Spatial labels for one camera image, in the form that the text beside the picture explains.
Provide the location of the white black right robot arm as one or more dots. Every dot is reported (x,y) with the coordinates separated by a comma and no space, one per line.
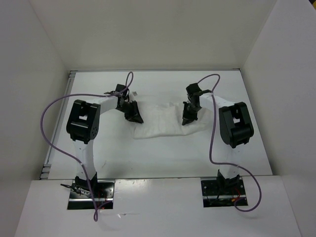
(231,129)

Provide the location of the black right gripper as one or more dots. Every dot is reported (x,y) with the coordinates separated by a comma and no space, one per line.
(187,118)

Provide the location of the white pleated skirt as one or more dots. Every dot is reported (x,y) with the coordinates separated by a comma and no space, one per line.
(165,120)

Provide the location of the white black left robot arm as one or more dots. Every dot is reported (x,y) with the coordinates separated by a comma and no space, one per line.
(83,127)

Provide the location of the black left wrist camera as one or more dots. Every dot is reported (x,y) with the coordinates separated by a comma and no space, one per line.
(122,91)

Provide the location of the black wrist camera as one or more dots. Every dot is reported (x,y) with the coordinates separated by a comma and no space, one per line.
(193,90)
(122,91)

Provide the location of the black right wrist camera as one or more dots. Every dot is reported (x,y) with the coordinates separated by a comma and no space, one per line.
(193,90)

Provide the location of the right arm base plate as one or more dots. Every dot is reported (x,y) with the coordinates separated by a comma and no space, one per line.
(212,196)

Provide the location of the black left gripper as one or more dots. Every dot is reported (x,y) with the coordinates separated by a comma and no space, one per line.
(134,116)

